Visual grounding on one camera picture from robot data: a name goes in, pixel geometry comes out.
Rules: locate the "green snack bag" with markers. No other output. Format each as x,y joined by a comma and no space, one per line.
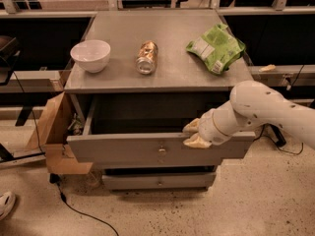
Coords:
217,48

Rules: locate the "brown cardboard box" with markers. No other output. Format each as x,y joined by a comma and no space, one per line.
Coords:
51,134

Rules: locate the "white ceramic bowl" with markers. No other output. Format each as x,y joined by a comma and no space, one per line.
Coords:
91,55

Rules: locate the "grey drawer cabinet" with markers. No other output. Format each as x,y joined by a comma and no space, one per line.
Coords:
177,70

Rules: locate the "grey top drawer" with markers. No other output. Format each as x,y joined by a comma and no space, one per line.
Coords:
144,130

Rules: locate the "grey bottom drawer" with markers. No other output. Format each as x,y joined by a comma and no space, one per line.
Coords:
155,181

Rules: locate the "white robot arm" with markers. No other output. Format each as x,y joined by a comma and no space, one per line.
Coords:
251,104

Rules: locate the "metal drink can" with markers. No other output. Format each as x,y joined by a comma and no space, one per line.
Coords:
147,58

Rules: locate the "grey drawer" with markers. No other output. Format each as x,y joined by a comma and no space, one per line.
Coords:
155,181
144,130

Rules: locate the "white shoe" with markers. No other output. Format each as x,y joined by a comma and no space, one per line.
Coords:
7,201

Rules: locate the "yellow foam scrap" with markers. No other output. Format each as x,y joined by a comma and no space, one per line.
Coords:
267,68

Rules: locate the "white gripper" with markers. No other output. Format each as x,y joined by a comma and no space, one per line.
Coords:
207,127

